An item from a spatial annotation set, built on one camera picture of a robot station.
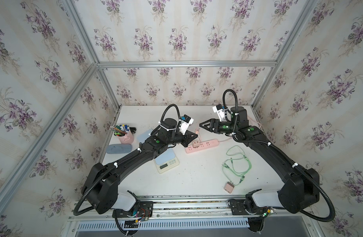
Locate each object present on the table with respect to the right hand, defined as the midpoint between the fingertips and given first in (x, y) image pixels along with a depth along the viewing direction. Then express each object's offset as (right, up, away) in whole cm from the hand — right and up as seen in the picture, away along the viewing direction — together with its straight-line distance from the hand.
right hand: (205, 126), depth 75 cm
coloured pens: (-51, -3, +18) cm, 54 cm away
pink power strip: (+3, -13, +21) cm, 25 cm away
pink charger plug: (-3, -12, +16) cm, 20 cm away
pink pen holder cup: (-46, -9, +16) cm, 50 cm away
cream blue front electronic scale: (-21, -21, +13) cm, 33 cm away
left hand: (-4, -5, +1) cm, 6 cm away
